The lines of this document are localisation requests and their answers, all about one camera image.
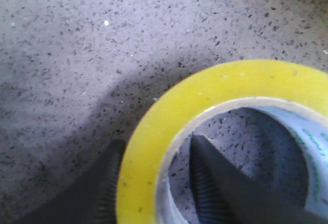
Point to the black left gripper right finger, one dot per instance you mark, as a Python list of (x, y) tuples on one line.
[(223, 194)]

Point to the yellow packing tape roll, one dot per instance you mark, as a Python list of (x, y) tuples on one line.
[(295, 95)]

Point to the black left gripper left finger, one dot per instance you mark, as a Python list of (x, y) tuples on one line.
[(91, 198)]

